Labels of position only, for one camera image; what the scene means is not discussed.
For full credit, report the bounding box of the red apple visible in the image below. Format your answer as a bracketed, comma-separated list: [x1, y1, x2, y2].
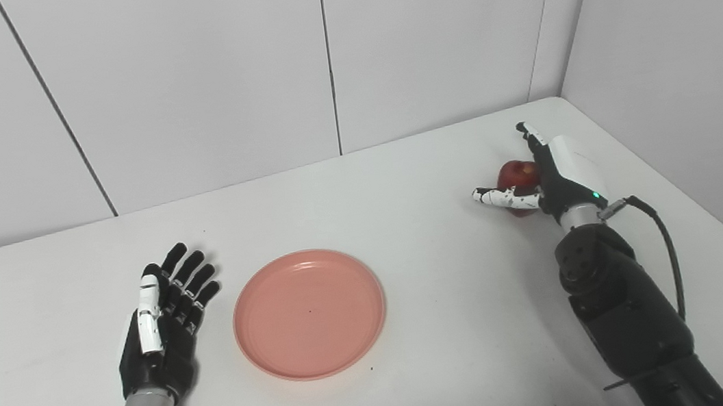
[494, 157, 547, 220]

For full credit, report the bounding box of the pink plate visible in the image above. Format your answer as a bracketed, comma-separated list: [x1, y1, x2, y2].
[225, 241, 395, 390]

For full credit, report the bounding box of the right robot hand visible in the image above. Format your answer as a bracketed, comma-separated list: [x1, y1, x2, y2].
[464, 112, 611, 239]

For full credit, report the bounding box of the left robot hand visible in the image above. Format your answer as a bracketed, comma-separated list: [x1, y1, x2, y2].
[104, 238, 235, 406]

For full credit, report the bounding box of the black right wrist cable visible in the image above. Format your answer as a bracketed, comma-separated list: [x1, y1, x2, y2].
[579, 190, 696, 392]

